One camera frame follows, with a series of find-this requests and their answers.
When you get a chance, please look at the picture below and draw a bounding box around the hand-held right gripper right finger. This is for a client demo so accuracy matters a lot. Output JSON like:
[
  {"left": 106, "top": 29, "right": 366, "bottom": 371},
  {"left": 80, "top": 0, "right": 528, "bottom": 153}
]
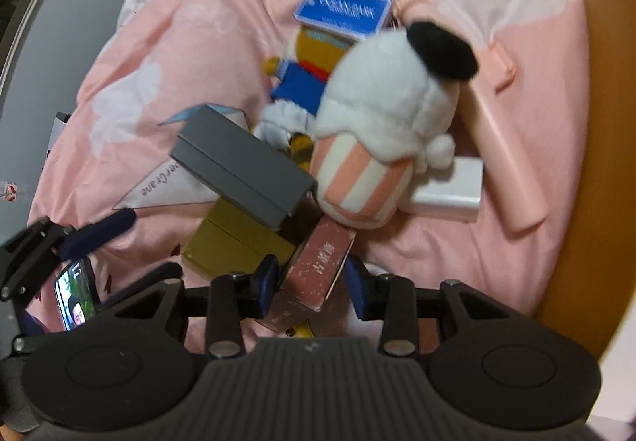
[{"left": 346, "top": 256, "right": 520, "bottom": 356}]

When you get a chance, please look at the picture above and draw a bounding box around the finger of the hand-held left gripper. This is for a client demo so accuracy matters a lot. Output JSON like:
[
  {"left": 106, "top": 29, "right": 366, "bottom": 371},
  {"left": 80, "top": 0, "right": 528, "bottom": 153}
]
[
  {"left": 12, "top": 307, "right": 55, "bottom": 353},
  {"left": 0, "top": 209, "right": 137, "bottom": 304}
]

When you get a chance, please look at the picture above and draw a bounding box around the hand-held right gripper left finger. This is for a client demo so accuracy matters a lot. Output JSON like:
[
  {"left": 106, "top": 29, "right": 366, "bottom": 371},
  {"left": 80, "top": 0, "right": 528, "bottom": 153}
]
[{"left": 102, "top": 255, "right": 279, "bottom": 358}]

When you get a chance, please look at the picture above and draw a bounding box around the pink red box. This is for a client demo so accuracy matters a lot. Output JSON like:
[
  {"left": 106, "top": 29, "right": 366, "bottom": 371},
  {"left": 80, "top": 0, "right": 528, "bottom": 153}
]
[{"left": 258, "top": 215, "right": 357, "bottom": 333}]

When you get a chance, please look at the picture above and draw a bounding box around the gold box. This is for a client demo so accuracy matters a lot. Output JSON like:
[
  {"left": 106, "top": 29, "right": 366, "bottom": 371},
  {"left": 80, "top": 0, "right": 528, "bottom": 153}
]
[{"left": 181, "top": 197, "right": 296, "bottom": 280}]

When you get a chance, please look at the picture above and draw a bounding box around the grey box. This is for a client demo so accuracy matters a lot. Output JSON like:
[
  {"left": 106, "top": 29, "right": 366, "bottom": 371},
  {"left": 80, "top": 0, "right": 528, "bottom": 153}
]
[{"left": 170, "top": 104, "right": 316, "bottom": 230}]

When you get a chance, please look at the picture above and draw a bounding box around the white pink striped plush toy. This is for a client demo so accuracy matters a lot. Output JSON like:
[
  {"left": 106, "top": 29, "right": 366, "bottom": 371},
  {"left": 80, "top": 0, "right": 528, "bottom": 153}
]
[{"left": 310, "top": 20, "right": 482, "bottom": 229}]

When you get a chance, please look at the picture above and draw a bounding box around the pink plastic handheld device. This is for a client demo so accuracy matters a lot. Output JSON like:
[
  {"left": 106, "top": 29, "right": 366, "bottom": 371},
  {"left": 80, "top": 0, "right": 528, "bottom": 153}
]
[{"left": 392, "top": 0, "right": 547, "bottom": 236}]

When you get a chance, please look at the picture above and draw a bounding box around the smartphone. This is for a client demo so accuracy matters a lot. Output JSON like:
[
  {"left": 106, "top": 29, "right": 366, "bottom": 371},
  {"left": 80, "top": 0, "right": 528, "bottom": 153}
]
[{"left": 54, "top": 256, "right": 100, "bottom": 333}]

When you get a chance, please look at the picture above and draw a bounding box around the white appliance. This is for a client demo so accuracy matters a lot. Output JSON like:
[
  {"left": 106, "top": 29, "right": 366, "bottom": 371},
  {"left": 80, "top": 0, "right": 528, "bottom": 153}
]
[{"left": 47, "top": 112, "right": 70, "bottom": 159}]

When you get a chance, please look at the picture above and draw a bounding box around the white power bank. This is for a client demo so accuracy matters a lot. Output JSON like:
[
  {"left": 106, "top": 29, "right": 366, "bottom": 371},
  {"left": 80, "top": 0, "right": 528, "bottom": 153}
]
[{"left": 400, "top": 155, "right": 485, "bottom": 223}]

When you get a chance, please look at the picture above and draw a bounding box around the tiger plush toy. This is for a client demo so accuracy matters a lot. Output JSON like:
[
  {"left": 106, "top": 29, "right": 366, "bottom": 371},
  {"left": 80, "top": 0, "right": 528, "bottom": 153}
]
[{"left": 256, "top": 26, "right": 349, "bottom": 174}]

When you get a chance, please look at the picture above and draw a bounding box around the pink printed blanket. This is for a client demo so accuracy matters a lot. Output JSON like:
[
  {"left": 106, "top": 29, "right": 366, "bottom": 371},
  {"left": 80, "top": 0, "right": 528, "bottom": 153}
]
[{"left": 27, "top": 0, "right": 597, "bottom": 337}]

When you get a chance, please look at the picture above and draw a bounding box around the blue card box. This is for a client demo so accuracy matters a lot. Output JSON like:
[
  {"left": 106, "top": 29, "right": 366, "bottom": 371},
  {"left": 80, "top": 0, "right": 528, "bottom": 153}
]
[{"left": 291, "top": 0, "right": 395, "bottom": 42}]

